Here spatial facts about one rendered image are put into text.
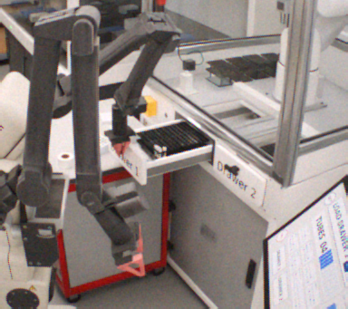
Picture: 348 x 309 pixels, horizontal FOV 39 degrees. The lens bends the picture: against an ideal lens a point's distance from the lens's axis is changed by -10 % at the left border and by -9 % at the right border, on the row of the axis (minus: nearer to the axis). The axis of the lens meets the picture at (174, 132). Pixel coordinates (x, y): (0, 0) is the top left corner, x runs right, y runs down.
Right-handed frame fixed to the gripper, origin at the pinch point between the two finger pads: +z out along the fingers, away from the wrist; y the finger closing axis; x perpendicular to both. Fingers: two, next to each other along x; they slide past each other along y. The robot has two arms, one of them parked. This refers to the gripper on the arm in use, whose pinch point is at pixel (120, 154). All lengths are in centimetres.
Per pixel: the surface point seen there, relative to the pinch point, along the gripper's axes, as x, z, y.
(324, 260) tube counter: -98, -22, 4
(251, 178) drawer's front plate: -36.6, -0.7, 32.0
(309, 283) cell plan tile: -100, -18, -1
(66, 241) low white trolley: 14, 46, -22
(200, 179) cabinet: -2.4, 20.4, 34.6
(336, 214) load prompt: -90, -26, 15
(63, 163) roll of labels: 20.2, 11.1, -16.4
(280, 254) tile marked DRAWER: -83, -12, 5
